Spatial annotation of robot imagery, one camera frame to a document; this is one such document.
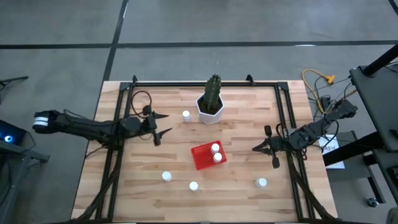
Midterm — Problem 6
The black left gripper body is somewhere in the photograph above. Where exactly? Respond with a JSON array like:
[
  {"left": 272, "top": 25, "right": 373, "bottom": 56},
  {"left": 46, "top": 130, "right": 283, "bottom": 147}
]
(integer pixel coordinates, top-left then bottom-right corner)
[{"left": 141, "top": 106, "right": 162, "bottom": 147}]

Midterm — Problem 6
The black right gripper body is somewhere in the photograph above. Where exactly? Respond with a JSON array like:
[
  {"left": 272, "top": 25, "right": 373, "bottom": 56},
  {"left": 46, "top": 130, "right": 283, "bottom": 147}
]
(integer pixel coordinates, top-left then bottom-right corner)
[{"left": 264, "top": 125, "right": 289, "bottom": 169}]

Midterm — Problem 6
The red plastic mesh basket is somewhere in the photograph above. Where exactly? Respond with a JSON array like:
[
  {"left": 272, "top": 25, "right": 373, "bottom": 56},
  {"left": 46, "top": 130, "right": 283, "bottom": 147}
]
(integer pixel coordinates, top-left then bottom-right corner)
[{"left": 190, "top": 140, "right": 228, "bottom": 171}]

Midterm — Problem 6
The white hexagonal plant pot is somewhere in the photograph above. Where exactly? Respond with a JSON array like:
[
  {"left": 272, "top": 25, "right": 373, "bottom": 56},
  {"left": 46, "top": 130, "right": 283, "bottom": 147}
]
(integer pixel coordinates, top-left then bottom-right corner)
[{"left": 195, "top": 93, "right": 224, "bottom": 125}]

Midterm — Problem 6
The white paper sheet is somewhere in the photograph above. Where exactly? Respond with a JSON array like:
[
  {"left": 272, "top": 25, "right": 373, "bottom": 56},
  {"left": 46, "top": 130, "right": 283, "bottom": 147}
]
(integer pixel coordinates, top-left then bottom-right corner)
[{"left": 318, "top": 135, "right": 346, "bottom": 170}]

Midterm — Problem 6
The green cactus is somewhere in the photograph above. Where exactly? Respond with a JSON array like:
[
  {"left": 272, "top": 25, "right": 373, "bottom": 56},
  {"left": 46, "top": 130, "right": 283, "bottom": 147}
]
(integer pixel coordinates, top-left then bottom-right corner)
[{"left": 203, "top": 73, "right": 223, "bottom": 114}]

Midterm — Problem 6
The black power adapter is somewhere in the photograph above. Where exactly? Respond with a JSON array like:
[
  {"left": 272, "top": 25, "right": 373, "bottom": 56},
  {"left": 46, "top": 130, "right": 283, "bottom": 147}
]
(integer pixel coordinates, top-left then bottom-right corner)
[{"left": 320, "top": 95, "right": 332, "bottom": 119}]

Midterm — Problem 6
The black cart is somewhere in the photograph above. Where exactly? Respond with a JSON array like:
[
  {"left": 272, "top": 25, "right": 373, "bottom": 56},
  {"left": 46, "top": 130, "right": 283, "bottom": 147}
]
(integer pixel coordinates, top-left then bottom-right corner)
[{"left": 323, "top": 43, "right": 398, "bottom": 206}]

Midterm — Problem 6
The grey metal stand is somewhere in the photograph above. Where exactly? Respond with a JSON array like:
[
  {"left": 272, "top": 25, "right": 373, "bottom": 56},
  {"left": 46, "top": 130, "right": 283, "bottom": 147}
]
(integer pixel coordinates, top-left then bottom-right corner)
[{"left": 0, "top": 141, "right": 50, "bottom": 224}]

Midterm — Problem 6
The person's leg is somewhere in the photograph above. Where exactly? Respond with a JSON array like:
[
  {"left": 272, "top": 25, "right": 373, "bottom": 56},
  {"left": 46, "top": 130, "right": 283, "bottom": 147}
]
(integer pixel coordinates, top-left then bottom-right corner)
[{"left": 387, "top": 207, "right": 398, "bottom": 224}]

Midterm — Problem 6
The black device with blue light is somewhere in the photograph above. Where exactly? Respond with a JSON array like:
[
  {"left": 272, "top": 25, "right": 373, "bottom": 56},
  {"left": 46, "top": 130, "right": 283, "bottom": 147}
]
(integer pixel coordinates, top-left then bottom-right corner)
[{"left": 0, "top": 119, "right": 27, "bottom": 146}]

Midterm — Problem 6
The black stand leg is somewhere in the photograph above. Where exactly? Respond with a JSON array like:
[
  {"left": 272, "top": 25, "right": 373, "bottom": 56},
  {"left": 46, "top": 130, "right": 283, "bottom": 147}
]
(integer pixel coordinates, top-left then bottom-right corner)
[{"left": 0, "top": 76, "right": 29, "bottom": 88}]

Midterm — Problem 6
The black looped gripper cable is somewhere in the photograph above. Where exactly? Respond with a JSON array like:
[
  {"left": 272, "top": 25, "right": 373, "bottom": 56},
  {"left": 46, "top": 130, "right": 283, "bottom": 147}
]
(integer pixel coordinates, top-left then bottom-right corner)
[{"left": 131, "top": 90, "right": 153, "bottom": 118}]

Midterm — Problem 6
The black metal table frame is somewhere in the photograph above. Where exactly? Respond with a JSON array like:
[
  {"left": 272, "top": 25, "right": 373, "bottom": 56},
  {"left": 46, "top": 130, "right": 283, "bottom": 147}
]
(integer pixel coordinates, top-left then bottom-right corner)
[{"left": 73, "top": 74, "right": 338, "bottom": 223}]

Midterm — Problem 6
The yellow extension cable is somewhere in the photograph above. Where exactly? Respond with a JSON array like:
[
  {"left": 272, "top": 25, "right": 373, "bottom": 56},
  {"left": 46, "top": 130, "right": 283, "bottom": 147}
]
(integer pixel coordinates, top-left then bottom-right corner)
[{"left": 302, "top": 68, "right": 336, "bottom": 114}]

